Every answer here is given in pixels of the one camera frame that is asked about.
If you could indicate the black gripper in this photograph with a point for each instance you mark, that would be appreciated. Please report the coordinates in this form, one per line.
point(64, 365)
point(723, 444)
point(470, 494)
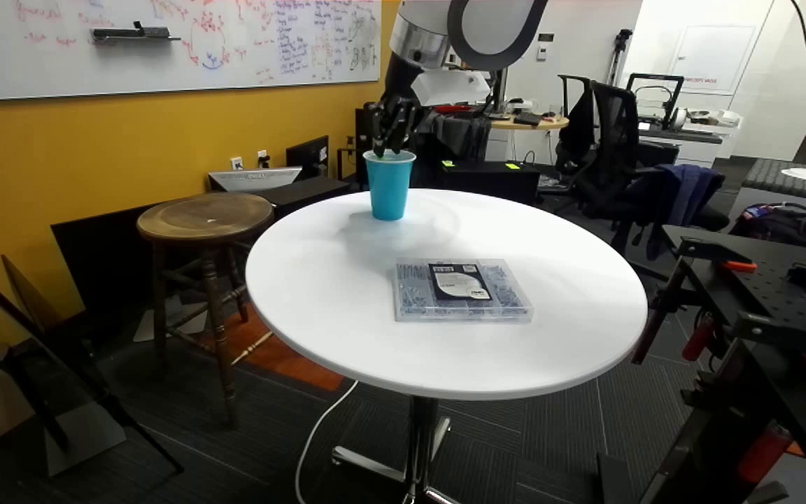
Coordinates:
point(405, 84)

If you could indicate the blue plastic cup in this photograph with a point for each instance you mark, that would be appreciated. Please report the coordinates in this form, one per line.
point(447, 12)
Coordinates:
point(391, 186)

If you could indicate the black speaker box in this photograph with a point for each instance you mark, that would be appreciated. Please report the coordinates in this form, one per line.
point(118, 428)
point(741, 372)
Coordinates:
point(309, 157)

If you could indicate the round wooden stool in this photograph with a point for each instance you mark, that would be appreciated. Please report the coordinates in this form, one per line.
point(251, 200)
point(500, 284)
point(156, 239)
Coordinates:
point(204, 218)

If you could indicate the black office chair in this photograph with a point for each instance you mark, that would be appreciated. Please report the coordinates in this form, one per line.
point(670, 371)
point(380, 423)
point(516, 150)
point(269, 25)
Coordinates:
point(608, 130)

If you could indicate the black framed monitor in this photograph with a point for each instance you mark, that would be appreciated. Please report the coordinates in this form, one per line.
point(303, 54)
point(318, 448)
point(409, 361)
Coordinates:
point(656, 98)

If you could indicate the black whiteboard eraser tray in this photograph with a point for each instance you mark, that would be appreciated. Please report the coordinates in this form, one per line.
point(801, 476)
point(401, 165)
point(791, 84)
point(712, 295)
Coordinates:
point(134, 33)

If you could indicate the blue jacket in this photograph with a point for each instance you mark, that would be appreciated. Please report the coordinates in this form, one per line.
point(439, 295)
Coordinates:
point(688, 192)

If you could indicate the black low cabinet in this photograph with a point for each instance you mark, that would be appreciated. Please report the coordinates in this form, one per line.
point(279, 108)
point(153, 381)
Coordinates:
point(104, 260)

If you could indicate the black backpack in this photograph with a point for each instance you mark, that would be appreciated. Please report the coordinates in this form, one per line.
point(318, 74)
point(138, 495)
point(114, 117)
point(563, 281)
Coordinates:
point(783, 225)

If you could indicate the black perforated workbench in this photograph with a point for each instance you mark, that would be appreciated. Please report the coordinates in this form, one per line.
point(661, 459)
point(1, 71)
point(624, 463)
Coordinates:
point(777, 308)

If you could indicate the black tripod stand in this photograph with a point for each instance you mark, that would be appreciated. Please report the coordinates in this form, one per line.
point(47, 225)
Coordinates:
point(41, 372)

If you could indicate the wall whiteboard with writing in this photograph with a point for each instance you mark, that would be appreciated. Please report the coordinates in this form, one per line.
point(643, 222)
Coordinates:
point(142, 45)

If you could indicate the chrome table pedestal base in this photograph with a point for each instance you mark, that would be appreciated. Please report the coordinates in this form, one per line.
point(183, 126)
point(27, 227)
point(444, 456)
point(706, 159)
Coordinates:
point(419, 448)

